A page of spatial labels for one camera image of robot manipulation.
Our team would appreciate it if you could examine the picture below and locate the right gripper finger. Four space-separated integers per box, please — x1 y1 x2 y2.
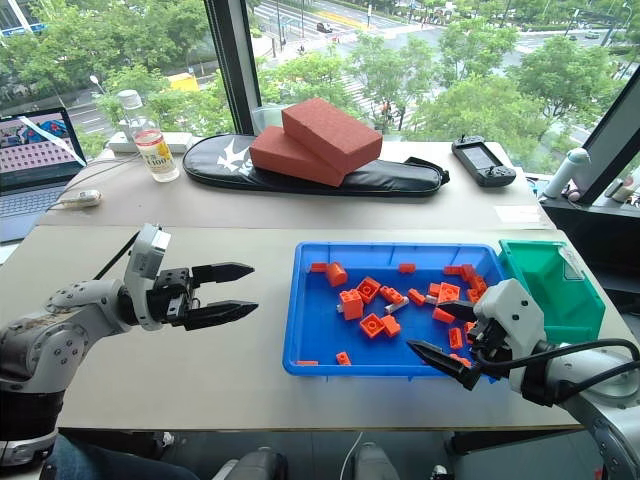
437 299 477 323
406 340 486 392

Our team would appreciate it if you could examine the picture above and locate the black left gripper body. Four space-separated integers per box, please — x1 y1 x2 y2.
148 267 200 327

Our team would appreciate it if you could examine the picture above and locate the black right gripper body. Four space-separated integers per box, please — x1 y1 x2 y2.
468 318 513 385

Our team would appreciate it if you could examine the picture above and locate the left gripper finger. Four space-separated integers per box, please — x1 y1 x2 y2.
184 299 260 332
191 262 257 288

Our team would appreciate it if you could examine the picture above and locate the upside-down red plastic toy brick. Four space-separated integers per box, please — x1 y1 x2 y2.
355 275 383 305
359 312 387 340

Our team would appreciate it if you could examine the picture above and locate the green plastic bin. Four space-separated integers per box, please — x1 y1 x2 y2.
498 238 607 345

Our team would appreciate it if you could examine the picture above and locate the blue plastic tray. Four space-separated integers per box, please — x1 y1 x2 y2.
282 240 516 379

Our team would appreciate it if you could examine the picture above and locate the black racket bag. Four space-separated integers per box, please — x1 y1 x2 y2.
181 131 451 198

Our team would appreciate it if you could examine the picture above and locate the white paper label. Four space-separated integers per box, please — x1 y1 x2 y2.
494 204 542 225

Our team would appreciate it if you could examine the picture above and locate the orange cylinder block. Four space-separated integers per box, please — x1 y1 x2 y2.
326 260 349 288

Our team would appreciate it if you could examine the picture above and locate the dark rounded shape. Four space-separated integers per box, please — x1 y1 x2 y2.
212 446 290 480
348 441 402 480

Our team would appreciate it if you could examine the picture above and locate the white mouse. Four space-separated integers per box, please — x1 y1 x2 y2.
59 189 103 208

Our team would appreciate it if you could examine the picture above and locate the red foam brick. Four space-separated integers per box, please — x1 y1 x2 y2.
280 97 384 176
248 124 352 188

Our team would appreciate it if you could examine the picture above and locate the clear drink bottle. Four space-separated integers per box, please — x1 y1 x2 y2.
116 89 181 184

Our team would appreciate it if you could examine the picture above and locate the white power strip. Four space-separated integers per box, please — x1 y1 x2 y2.
106 131 197 154

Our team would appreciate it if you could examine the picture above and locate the black handheld controller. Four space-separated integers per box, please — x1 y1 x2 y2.
450 133 518 188

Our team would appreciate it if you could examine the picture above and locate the black side cabinet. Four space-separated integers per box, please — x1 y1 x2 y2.
538 195 640 304

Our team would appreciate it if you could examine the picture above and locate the white bottle with blue cap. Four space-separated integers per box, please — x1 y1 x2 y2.
541 146 592 200

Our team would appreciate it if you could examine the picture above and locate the blue jeans leg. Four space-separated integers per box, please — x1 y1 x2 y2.
42 433 201 480

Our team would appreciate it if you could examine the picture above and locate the grey laptop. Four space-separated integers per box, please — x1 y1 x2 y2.
0 105 88 244

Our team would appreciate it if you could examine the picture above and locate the black window pillar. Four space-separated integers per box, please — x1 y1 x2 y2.
203 0 262 137

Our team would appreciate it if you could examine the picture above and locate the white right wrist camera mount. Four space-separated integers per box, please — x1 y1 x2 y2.
473 277 547 382

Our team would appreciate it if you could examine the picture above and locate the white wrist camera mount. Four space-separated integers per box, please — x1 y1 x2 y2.
473 277 547 382
123 222 172 332

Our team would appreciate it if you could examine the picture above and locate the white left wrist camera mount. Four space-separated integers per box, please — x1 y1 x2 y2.
123 222 172 332

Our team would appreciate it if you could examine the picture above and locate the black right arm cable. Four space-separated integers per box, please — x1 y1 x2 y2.
478 338 640 397

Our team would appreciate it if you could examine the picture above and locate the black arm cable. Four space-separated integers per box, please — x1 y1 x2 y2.
93 238 135 280
478 338 640 397

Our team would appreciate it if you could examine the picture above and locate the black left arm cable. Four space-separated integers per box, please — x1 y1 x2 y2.
93 238 135 280

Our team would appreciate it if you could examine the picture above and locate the white hanging cable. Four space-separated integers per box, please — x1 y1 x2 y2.
338 431 365 480

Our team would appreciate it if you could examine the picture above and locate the white mouse cable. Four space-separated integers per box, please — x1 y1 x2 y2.
47 152 144 207

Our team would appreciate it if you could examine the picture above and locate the black slanted window frame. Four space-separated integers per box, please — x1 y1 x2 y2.
581 78 640 205

